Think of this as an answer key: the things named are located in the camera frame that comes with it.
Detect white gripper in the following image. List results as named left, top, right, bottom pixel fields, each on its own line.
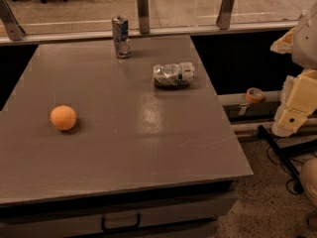
left=270, top=2, right=317, bottom=137

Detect crushed blue silver can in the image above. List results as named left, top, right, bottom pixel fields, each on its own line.
left=112, top=16, right=130, bottom=59

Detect orange tape roll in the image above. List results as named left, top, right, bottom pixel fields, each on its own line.
left=246, top=87, right=264, bottom=103

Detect black floor stand bar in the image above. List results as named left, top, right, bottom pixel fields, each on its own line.
left=258, top=125, right=317, bottom=193

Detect orange fruit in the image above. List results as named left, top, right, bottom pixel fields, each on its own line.
left=50, top=105, right=77, bottom=131

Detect black cable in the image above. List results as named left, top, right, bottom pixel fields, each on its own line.
left=265, top=142, right=317, bottom=195

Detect metal railing post right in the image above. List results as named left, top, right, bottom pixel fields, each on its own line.
left=216, top=0, right=235, bottom=30

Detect metal railing post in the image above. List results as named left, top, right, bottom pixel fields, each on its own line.
left=137, top=0, right=150, bottom=34
left=216, top=0, right=235, bottom=30
left=0, top=0, right=25, bottom=41

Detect metal railing post middle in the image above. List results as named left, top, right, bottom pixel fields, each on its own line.
left=137, top=0, right=150, bottom=34

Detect black drawer handle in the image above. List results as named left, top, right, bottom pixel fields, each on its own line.
left=101, top=213, right=141, bottom=233

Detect metal railing post left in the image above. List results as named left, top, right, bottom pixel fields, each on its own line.
left=0, top=0, right=25, bottom=41

